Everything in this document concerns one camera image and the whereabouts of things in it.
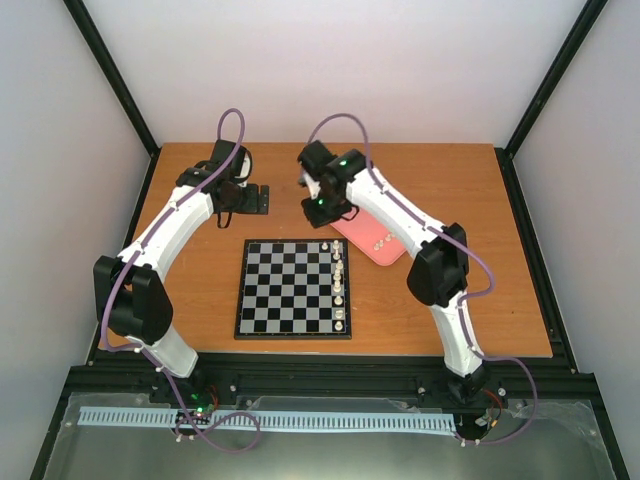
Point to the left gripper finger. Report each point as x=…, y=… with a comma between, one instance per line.
x=263, y=191
x=264, y=206

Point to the light blue cable duct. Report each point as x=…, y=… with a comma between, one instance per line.
x=272, y=421

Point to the frame post black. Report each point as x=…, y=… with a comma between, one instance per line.
x=571, y=45
x=89, y=31

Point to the right frame post black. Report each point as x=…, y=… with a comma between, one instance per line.
x=571, y=45

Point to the left frame post black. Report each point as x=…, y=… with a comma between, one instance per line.
x=89, y=31

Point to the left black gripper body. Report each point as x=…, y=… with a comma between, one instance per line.
x=242, y=204

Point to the black aluminium frame base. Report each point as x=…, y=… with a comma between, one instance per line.
x=317, y=376

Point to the white rook chess piece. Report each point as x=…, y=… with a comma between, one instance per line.
x=337, y=255

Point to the black and silver chessboard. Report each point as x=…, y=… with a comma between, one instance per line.
x=286, y=290

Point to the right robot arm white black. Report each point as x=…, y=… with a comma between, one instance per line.
x=438, y=275

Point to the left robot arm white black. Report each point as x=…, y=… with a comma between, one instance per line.
x=132, y=305

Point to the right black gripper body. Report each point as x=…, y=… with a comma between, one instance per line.
x=327, y=211

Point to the pink plastic tray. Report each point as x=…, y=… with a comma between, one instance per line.
x=364, y=231

